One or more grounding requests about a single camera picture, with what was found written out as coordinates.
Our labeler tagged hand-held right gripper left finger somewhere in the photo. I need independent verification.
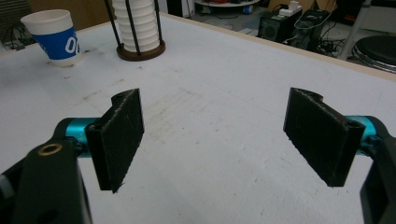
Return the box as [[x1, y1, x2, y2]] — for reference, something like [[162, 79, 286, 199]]
[[64, 88, 145, 194]]

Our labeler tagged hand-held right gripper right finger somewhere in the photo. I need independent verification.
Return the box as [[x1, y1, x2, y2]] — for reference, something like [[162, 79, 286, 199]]
[[283, 87, 383, 188]]

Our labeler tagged blue banded paper cup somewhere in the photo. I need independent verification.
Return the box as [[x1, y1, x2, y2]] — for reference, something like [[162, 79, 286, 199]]
[[20, 8, 84, 68]]

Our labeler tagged white table mat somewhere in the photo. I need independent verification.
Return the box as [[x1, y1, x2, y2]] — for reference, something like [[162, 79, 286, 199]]
[[0, 13, 396, 224]]

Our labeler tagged stack of white paper cups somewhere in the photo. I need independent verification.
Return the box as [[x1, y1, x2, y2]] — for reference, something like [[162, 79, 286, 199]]
[[111, 0, 162, 53]]

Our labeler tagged round white table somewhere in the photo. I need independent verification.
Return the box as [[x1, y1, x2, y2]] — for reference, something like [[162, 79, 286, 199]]
[[193, 0, 262, 8]]

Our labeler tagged white power strip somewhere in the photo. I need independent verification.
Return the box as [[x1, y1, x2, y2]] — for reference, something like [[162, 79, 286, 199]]
[[277, 1, 304, 18]]

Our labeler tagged grey metal stand leg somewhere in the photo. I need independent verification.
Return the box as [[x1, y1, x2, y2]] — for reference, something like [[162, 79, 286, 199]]
[[337, 0, 374, 62]]

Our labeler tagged black round stool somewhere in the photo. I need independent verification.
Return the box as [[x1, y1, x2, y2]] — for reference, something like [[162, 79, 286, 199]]
[[351, 35, 396, 75]]

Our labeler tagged black wire cup holder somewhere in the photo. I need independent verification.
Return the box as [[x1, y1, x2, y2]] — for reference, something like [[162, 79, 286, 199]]
[[104, 0, 166, 63]]

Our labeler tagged small cardboard box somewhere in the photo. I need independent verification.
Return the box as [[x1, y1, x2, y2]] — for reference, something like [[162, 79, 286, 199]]
[[268, 0, 337, 13]]

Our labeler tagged black computer tower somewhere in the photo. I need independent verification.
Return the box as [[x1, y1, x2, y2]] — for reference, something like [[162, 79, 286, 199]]
[[258, 13, 301, 44], [295, 8, 332, 51]]

